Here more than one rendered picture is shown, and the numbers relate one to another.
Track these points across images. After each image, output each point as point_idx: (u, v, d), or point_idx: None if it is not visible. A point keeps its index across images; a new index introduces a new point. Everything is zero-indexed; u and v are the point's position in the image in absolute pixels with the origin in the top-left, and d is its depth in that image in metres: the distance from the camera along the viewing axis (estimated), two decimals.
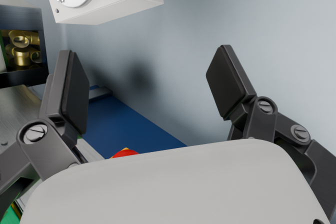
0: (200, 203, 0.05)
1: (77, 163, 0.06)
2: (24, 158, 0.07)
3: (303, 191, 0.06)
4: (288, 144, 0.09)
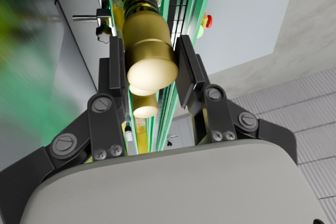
0: (200, 203, 0.05)
1: (121, 146, 0.07)
2: (93, 126, 0.08)
3: (303, 191, 0.06)
4: (242, 134, 0.09)
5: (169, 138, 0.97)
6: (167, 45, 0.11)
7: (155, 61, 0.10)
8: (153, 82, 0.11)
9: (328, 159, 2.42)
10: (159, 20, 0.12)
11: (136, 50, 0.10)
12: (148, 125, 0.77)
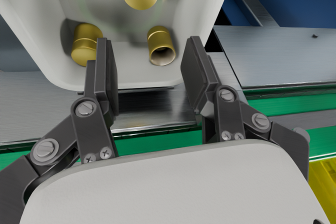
0: (200, 203, 0.05)
1: (110, 148, 0.07)
2: (77, 131, 0.07)
3: (303, 191, 0.06)
4: (253, 134, 0.09)
5: None
6: None
7: None
8: None
9: None
10: None
11: None
12: None
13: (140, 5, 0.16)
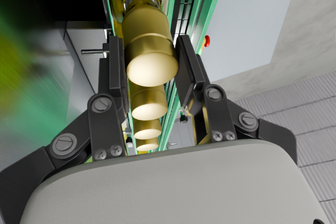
0: (200, 203, 0.05)
1: (121, 146, 0.07)
2: (93, 126, 0.08)
3: (303, 191, 0.06)
4: (242, 134, 0.09)
5: (168, 146, 1.00)
6: (160, 91, 0.15)
7: (151, 105, 0.14)
8: (150, 116, 0.16)
9: (325, 163, 2.45)
10: None
11: (138, 97, 0.14)
12: None
13: (151, 82, 0.12)
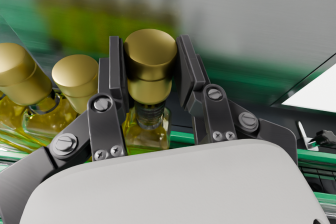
0: (200, 203, 0.05)
1: (121, 146, 0.07)
2: (93, 126, 0.08)
3: (303, 191, 0.06)
4: (242, 134, 0.09)
5: None
6: (20, 82, 0.13)
7: (17, 60, 0.13)
8: None
9: None
10: (39, 95, 0.15)
11: (32, 59, 0.14)
12: None
13: (61, 66, 0.13)
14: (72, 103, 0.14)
